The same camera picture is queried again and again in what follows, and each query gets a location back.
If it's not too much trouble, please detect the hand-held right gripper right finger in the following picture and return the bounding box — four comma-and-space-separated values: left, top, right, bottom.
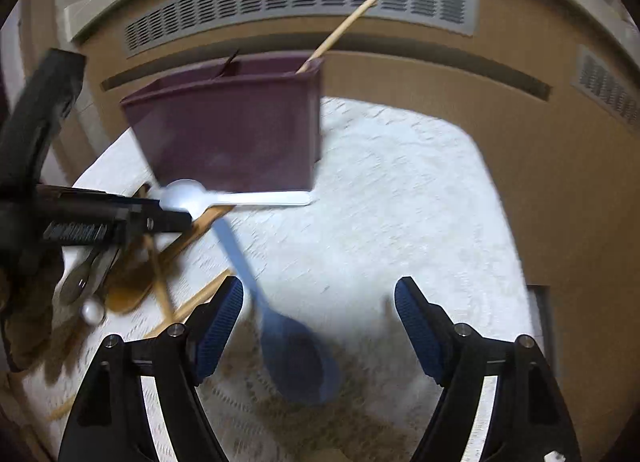
394, 276, 583, 462

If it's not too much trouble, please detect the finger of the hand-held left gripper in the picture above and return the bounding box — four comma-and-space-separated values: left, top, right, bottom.
36, 184, 163, 211
44, 207, 194, 247

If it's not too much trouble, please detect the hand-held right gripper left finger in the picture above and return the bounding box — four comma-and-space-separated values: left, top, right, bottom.
57, 274, 246, 462

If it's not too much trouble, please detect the metal utensil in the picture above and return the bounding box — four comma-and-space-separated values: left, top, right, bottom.
59, 244, 121, 305

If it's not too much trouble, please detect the blue plastic spoon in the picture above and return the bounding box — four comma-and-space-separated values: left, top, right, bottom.
212, 214, 343, 405

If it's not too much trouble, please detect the white plastic spoon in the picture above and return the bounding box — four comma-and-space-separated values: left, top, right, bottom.
159, 179, 312, 215

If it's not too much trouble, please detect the purple plastic utensil holder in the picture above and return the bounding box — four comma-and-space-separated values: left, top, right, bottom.
120, 56, 325, 193

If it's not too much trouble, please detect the black pointed utensil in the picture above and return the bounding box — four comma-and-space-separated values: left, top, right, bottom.
215, 48, 241, 78

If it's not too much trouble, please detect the person's left hand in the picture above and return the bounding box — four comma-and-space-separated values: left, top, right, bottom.
0, 242, 63, 373

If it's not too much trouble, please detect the white lace mat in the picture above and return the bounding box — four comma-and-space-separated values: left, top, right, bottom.
10, 96, 531, 462

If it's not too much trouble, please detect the beige kitchen cabinet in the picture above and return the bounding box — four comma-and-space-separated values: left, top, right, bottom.
20, 0, 640, 443

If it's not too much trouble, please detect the short grey vent grille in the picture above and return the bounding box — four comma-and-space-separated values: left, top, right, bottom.
570, 44, 640, 135

